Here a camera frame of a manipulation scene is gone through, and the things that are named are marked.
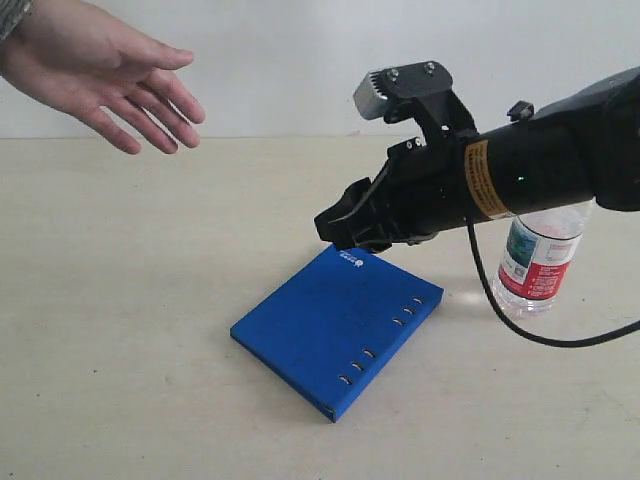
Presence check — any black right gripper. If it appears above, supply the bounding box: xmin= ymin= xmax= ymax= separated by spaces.
xmin=314 ymin=132 xmax=490 ymax=250

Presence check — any blue notebook cover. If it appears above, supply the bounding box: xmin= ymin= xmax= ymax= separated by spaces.
xmin=230 ymin=246 xmax=444 ymax=422

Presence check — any clear plastic water bottle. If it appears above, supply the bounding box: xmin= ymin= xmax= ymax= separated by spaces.
xmin=492 ymin=200 xmax=595 ymax=320

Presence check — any grey sleeved person forearm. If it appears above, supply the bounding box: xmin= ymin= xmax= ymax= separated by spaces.
xmin=0 ymin=0 xmax=33 ymax=41

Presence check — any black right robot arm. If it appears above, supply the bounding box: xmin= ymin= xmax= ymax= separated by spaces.
xmin=314 ymin=60 xmax=639 ymax=253

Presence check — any bare person hand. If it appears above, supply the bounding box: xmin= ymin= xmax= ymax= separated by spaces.
xmin=1 ymin=1 xmax=206 ymax=155

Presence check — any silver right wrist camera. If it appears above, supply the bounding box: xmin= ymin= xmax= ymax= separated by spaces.
xmin=353 ymin=68 xmax=395 ymax=121

